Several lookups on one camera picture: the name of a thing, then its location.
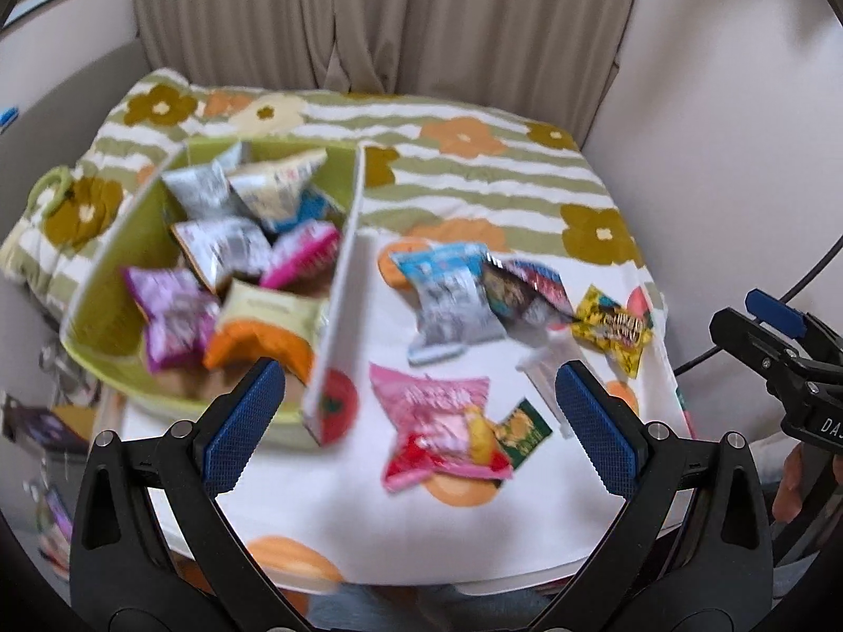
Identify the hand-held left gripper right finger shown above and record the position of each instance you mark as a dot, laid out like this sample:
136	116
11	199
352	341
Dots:
596	434

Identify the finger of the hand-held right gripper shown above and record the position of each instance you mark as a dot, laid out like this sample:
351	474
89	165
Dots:
777	313
747	336

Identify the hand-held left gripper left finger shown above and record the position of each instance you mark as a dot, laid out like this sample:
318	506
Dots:
243	428

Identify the orange snack packet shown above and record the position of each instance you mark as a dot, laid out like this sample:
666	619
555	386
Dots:
257	345

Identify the yellow snack packet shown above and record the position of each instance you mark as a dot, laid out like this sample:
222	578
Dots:
612	330

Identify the cream green snack packet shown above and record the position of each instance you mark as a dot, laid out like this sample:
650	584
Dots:
270	306

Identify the dark snack packet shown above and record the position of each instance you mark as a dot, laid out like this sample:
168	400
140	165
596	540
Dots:
527	289

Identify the pink snack packet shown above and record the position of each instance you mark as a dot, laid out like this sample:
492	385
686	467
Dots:
434	428

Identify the silver purple snack packet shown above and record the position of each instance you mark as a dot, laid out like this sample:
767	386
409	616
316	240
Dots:
220	250

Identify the magenta snack packet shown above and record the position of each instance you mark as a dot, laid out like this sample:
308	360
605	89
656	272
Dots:
300	255

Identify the light blue snack packet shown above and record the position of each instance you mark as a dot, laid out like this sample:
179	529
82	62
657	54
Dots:
448	296

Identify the green cardboard box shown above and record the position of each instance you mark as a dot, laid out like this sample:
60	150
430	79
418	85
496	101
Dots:
115	257

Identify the cream white snack packet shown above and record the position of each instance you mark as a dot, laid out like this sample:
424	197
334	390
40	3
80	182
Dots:
276	181

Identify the person's right hand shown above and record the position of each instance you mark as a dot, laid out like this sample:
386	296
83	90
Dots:
789	484

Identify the white cloth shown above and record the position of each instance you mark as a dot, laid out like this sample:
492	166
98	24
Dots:
774	451

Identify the white orange-print tablecloth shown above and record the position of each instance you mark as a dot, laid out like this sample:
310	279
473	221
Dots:
369	520

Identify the white table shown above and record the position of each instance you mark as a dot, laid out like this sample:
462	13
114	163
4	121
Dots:
461	589

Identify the floral striped blanket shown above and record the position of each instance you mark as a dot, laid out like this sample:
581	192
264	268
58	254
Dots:
474	171

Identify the grey headboard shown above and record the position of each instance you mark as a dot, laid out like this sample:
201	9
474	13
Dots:
59	112

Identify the blue white small device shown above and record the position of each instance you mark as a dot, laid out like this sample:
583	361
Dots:
8	118

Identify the beige curtain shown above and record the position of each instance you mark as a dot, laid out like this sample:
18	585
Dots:
395	20

